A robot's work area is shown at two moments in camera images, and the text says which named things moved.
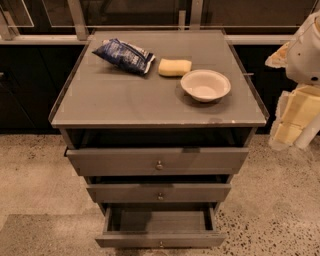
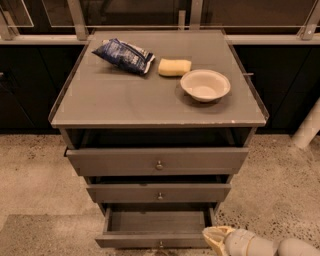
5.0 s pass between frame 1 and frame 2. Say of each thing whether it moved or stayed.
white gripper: moved
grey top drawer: stayed
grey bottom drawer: stayed
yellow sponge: stayed
